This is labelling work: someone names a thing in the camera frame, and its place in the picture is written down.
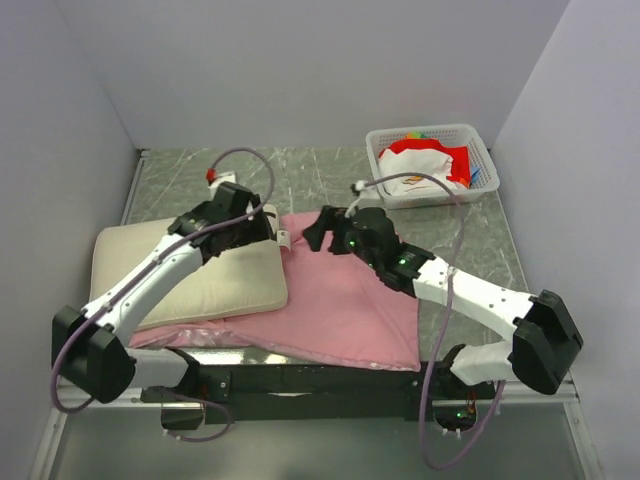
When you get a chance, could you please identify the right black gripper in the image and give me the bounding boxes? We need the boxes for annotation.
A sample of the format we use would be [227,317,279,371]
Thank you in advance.
[303,206,382,270]

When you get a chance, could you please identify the pink pillowcase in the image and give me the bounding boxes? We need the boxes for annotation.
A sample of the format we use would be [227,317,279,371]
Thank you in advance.
[131,212,420,371]

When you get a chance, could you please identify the cream pillow with bear print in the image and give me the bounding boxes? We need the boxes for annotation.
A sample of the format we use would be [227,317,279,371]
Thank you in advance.
[89,218,288,331]

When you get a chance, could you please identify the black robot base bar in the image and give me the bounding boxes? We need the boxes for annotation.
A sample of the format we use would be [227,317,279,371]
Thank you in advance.
[141,362,496,431]

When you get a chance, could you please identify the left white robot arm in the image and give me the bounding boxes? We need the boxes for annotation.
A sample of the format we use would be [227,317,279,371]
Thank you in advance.
[52,182,272,404]

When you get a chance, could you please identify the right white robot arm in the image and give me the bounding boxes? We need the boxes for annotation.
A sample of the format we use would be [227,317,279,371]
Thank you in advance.
[303,206,584,399]

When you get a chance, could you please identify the white plastic basket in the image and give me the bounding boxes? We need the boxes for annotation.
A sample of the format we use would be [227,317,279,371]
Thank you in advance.
[366,124,500,209]

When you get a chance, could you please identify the red and white cloth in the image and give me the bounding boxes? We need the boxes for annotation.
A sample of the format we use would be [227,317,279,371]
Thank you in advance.
[378,138,472,196]

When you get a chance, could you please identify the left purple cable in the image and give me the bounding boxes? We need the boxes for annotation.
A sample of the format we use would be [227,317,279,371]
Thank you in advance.
[50,146,275,414]

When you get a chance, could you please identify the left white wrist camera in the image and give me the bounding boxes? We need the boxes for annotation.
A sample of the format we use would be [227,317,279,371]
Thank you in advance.
[205,168,237,189]

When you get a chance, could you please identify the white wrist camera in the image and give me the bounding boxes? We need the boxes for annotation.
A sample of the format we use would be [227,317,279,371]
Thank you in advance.
[205,168,237,189]
[346,180,379,217]

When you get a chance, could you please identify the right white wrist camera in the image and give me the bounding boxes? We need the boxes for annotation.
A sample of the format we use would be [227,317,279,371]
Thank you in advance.
[346,180,379,217]

